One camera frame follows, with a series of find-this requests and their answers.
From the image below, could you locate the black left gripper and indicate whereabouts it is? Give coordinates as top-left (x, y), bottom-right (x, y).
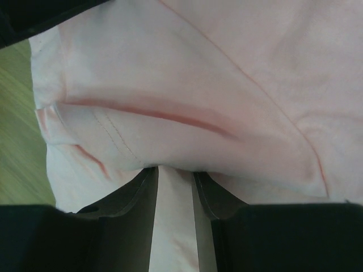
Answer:
top-left (1, 0), bottom-right (107, 48)

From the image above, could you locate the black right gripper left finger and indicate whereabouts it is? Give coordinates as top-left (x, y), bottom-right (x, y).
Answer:
top-left (1, 168), bottom-right (158, 271)

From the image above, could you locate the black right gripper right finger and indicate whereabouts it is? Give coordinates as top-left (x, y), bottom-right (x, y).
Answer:
top-left (192, 172), bottom-right (362, 271)

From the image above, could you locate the salmon pink t shirt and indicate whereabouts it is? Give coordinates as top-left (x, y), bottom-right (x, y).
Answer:
top-left (29, 1), bottom-right (362, 271)

